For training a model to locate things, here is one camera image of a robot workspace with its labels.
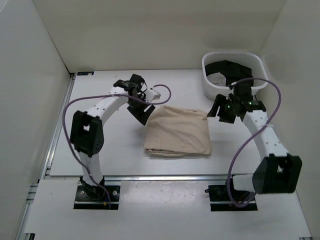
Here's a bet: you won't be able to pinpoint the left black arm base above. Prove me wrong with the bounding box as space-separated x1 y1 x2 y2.
73 182 121 211

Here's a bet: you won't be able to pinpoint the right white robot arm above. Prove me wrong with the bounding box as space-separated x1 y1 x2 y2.
208 83 302 200

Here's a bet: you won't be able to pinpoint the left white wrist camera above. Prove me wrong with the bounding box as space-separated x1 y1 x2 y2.
145 88 161 103

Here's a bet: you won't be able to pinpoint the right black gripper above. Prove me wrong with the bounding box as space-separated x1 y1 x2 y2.
206 94 238 124

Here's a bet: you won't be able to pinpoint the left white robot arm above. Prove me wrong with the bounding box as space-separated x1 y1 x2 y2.
69 74 161 201

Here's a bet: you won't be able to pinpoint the small blue label sticker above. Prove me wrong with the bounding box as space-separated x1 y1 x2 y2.
77 71 94 76

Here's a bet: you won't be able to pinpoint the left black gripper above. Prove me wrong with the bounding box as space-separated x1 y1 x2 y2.
127 94 156 126

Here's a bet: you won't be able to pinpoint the white plastic basket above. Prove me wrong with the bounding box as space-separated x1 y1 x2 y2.
201 50 268 100

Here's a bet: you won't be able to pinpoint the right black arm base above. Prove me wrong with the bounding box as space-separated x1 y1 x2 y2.
204 185 258 212

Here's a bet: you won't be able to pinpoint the beige trousers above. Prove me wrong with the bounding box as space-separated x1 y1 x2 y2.
144 105 212 158

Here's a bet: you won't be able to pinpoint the black trousers in basket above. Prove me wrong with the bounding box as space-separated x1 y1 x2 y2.
204 60 253 87

